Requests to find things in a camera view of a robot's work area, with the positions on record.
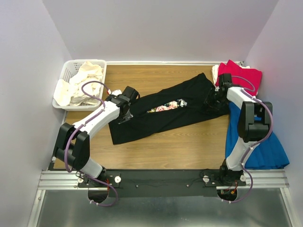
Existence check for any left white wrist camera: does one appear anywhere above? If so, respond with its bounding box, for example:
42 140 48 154
107 89 122 96

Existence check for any white plastic laundry basket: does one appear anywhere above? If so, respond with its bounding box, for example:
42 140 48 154
52 59 107 111

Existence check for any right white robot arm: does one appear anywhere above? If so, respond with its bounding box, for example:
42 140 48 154
203 73 273 187

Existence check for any folded white t-shirt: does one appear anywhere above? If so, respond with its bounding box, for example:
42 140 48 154
211 63 251 93

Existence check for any cream white t-shirt in basket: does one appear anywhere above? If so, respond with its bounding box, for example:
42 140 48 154
53 61 105 107

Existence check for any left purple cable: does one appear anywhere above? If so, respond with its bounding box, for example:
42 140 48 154
65 80 119 207

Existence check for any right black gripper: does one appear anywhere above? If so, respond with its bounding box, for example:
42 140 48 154
200 88 226 112

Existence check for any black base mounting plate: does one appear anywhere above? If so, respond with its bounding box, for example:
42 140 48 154
78 169 247 199

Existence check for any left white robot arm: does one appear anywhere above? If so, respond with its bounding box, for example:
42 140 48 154
53 86 140 187

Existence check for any black floral print t-shirt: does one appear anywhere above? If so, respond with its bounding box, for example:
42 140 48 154
109 73 229 145

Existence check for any folded pink t-shirt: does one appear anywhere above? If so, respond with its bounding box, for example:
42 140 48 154
216 60 262 96

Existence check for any blue t-shirt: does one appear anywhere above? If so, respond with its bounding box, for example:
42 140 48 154
225 103 289 170

